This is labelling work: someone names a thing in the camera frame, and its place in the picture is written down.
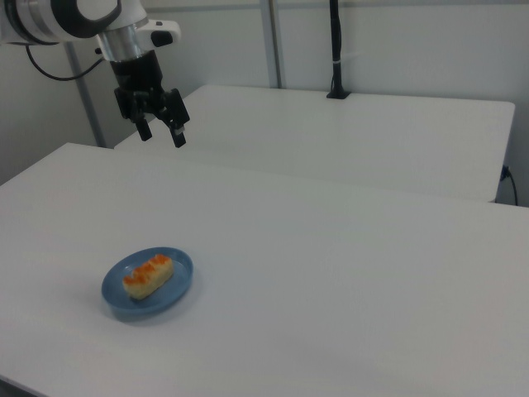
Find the black camera stand pole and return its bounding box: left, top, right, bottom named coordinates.
left=326, top=0, right=352, bottom=100

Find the white slanted frame post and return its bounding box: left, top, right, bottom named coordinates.
left=64, top=41, right=107, bottom=149

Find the white side table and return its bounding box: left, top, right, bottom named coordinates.
left=112, top=84, right=517, bottom=204

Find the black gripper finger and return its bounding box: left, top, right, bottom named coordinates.
left=160, top=87, right=192, bottom=149
left=113, top=86, right=153, bottom=143

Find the black power cable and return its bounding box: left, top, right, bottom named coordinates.
left=499, top=164, right=520, bottom=206

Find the orange topped bread loaf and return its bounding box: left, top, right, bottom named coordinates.
left=122, top=254, right=175, bottom=300

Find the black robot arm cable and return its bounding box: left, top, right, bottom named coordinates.
left=25, top=42, right=104, bottom=82

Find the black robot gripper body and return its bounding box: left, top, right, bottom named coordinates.
left=108, top=50, right=167, bottom=122

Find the blue plastic plate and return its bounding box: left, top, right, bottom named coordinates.
left=101, top=246, right=195, bottom=323

